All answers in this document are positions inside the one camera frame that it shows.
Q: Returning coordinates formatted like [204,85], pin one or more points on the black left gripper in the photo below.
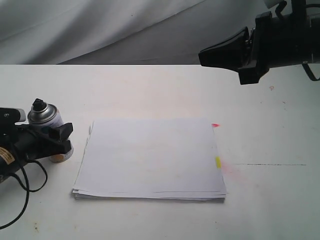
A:
[33,144]

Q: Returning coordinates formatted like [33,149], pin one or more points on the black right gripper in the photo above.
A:
[275,43]

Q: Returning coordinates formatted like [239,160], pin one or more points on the white paper stack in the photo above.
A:
[151,159]

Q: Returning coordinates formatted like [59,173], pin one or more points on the white dotted spray paint can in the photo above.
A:
[43,115]

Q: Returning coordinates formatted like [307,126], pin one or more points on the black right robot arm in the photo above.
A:
[299,8]

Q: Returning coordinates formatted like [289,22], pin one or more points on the white backdrop cloth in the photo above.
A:
[119,32]

